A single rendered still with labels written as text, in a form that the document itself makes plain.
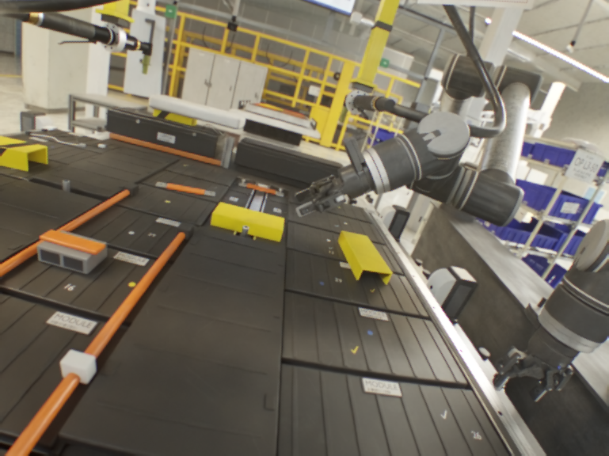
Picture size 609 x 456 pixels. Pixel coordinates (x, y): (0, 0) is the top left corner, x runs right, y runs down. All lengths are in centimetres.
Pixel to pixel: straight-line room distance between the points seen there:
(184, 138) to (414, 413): 103
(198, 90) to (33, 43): 481
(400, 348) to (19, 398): 45
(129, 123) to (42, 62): 552
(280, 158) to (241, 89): 865
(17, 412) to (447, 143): 70
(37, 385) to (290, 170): 92
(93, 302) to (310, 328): 29
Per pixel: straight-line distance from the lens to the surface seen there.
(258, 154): 107
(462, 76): 140
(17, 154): 85
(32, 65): 682
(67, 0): 66
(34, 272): 50
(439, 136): 64
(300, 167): 108
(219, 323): 40
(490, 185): 79
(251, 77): 964
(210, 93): 989
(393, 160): 60
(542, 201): 294
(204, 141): 111
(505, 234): 290
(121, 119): 123
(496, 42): 472
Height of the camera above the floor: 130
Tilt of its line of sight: 21 degrees down
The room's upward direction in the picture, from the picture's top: 17 degrees clockwise
